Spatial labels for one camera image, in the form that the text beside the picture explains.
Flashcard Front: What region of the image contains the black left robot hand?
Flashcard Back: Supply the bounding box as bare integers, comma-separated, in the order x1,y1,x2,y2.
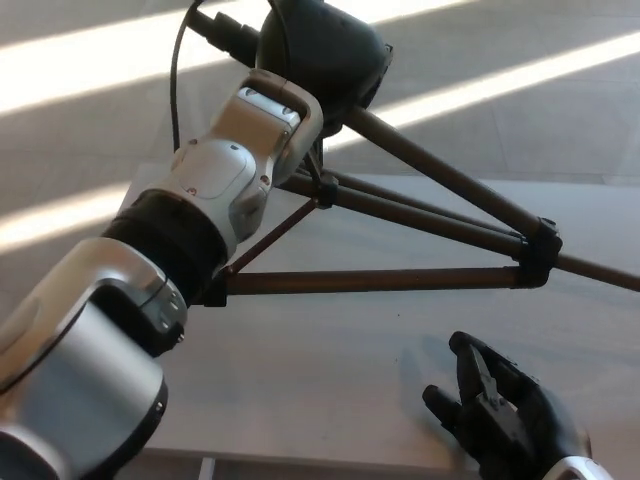
254,0,396,137

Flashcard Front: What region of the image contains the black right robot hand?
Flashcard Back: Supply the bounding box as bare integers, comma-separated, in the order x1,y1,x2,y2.
422,330,594,480

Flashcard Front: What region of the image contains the brown and black camera tripod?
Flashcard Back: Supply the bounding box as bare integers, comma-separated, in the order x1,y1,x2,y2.
187,7,640,308

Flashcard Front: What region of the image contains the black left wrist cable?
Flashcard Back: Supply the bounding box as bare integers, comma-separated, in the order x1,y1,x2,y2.
168,0,212,152

